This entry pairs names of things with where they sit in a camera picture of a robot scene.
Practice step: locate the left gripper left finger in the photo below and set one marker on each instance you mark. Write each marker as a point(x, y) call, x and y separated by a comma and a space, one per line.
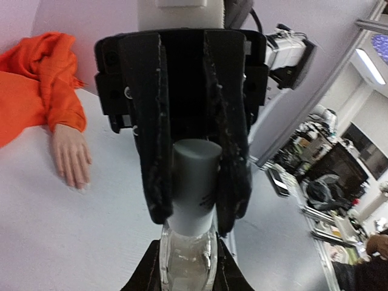
point(146, 276)

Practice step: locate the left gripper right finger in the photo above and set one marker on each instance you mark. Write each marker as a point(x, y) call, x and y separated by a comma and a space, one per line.
point(228, 275)

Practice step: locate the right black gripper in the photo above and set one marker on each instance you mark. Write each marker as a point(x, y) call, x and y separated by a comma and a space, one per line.
point(156, 78)

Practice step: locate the clear nail polish bottle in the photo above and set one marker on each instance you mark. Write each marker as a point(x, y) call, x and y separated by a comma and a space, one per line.
point(187, 263)

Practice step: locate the white nail polish cap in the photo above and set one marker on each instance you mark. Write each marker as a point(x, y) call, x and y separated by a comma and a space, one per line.
point(195, 174)

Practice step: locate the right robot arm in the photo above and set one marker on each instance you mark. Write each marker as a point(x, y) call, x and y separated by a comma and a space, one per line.
point(207, 15)

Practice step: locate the mannequin hand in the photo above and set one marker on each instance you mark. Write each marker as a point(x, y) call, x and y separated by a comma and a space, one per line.
point(72, 156)

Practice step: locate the orange hoodie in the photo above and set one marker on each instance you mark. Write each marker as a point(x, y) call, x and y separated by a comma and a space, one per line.
point(38, 83)

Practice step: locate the aluminium front rail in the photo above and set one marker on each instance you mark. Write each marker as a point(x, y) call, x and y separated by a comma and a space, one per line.
point(231, 245)

